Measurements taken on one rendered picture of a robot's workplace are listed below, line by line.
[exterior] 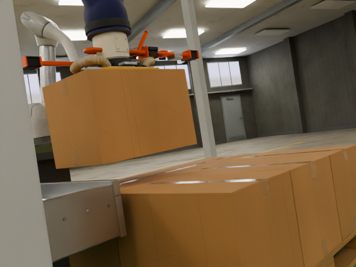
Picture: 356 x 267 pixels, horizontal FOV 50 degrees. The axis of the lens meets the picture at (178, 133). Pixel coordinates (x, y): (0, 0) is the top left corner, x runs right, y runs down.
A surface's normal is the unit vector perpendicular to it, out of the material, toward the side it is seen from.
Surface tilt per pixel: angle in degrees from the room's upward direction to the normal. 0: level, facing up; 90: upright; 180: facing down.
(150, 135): 90
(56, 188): 90
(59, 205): 90
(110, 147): 90
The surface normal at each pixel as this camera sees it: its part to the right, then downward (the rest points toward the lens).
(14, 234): 0.73, -0.11
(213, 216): -0.67, 0.10
